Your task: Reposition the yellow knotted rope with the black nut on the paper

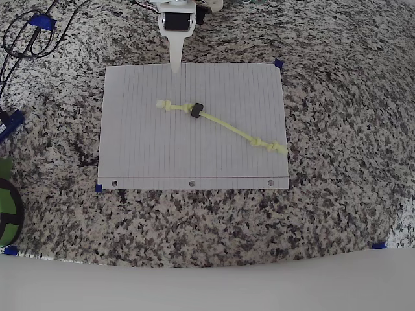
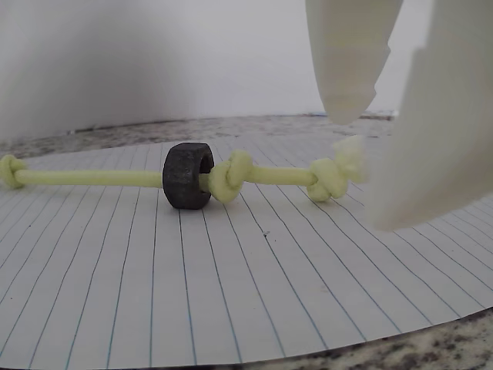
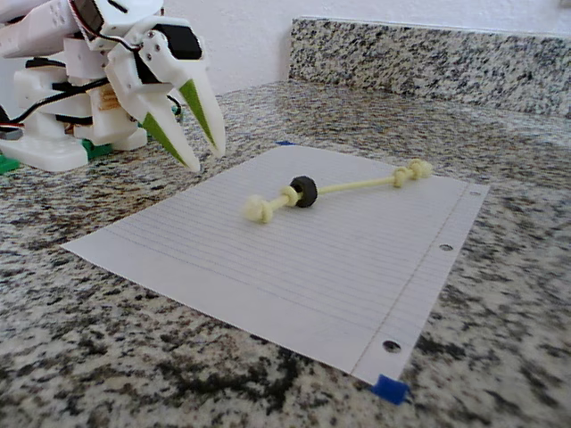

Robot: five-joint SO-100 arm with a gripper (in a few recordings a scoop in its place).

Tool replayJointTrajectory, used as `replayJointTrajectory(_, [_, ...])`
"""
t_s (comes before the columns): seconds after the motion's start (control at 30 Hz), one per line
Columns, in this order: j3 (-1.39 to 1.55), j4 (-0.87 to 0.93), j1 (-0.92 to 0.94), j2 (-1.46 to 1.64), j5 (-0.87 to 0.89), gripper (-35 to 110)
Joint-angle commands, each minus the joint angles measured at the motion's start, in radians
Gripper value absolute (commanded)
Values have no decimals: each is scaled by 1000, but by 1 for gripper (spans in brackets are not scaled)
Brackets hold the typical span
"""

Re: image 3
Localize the black and green circuit board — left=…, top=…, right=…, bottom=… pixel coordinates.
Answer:
left=167, top=94, right=185, bottom=125

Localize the white red servo wire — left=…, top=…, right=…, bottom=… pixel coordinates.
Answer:
left=75, top=17, right=145, bottom=54

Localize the black metal nut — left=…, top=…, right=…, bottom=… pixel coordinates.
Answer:
left=288, top=175, right=319, bottom=210

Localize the speckled granite backsplash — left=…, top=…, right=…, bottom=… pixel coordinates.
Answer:
left=288, top=16, right=571, bottom=119

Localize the lined paper sheet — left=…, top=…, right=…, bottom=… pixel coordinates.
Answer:
left=61, top=144, right=491, bottom=387

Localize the pale yellow knotted rope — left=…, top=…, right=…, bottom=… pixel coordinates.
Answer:
left=243, top=158, right=434, bottom=226

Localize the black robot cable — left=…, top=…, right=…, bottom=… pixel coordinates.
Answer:
left=6, top=76, right=112, bottom=124

